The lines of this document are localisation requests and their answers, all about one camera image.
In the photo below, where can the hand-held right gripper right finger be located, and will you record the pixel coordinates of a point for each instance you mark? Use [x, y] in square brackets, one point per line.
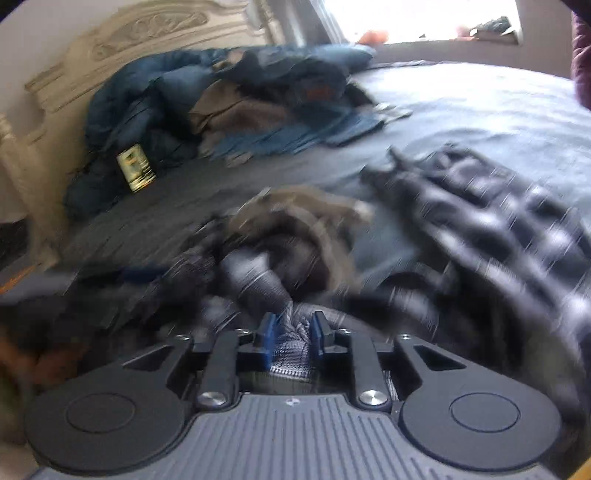
[316, 341]

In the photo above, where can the smartphone with lit screen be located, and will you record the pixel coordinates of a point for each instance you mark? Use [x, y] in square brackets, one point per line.
[135, 168]

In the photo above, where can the blue denim cloth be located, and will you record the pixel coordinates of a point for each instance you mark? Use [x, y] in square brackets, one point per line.
[300, 136]

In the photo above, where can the cream carved bed headboard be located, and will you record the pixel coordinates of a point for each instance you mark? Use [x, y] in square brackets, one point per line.
[60, 69]

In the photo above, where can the flat box under shoes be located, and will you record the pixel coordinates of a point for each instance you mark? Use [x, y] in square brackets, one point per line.
[498, 37]

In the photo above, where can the beige crumpled garment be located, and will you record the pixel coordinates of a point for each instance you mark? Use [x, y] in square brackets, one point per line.
[231, 108]

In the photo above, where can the orange thing on windowsill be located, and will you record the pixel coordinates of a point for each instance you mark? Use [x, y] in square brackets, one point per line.
[373, 37]

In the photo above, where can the black white plaid shirt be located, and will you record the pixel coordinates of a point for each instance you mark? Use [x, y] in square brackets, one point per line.
[485, 221]

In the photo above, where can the dark shoes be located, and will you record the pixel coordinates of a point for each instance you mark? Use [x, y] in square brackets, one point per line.
[494, 25]

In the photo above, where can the grey window curtain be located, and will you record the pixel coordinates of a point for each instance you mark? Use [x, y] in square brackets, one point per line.
[318, 23]

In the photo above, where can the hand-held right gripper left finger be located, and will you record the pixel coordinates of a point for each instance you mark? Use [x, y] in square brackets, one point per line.
[267, 341]

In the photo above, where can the grey knit garment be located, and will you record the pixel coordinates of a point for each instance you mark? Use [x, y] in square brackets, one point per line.
[258, 281]

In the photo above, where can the brown crumpled garment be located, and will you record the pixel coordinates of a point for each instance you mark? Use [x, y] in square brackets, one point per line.
[314, 217]

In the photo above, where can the dark cloth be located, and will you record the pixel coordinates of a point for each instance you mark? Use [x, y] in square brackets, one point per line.
[152, 295]

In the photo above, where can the dark blue quilted duvet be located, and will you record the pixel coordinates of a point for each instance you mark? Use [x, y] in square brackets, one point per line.
[138, 101]

